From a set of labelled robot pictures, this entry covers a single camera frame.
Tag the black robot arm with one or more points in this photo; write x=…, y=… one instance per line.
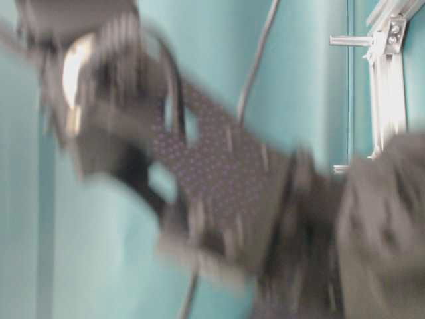
x=98, y=63

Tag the aluminium pin post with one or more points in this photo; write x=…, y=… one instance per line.
x=340, y=169
x=350, y=41

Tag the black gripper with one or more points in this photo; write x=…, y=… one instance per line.
x=246, y=210

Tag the aluminium extrusion frame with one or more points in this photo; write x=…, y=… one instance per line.
x=388, y=23

